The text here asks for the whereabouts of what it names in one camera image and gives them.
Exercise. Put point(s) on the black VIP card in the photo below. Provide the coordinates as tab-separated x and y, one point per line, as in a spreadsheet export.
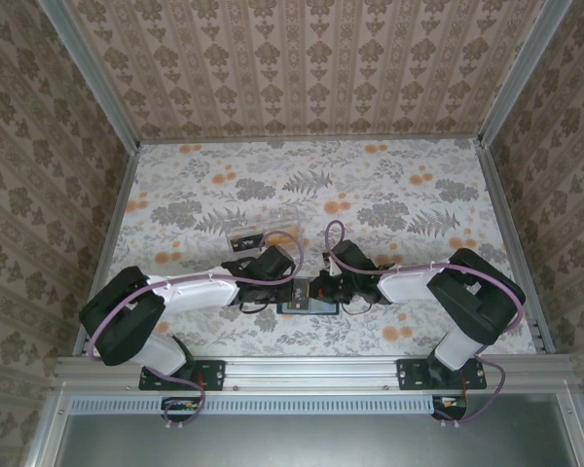
245	241
299	293

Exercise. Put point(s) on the blue leather card holder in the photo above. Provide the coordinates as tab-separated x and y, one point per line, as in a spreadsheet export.
323	307

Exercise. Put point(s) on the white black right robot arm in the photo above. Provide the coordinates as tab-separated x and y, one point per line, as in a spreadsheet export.
409	287

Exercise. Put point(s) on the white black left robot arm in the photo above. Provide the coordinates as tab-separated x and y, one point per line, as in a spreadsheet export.
194	292

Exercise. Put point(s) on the clear acrylic card box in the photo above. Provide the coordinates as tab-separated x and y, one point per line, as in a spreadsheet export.
272	216

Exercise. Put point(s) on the grey metal panel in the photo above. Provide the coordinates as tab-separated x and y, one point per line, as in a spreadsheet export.
311	442

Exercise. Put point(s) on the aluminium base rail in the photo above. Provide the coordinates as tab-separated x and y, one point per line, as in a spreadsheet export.
311	374

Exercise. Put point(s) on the aluminium table back rail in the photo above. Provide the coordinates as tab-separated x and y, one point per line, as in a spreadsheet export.
311	140

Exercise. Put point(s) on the aluminium table side rail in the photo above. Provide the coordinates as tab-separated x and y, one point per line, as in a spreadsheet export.
515	243
108	243

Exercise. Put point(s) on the aluminium frame post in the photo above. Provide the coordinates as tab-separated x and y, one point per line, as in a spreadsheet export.
92	73
520	73

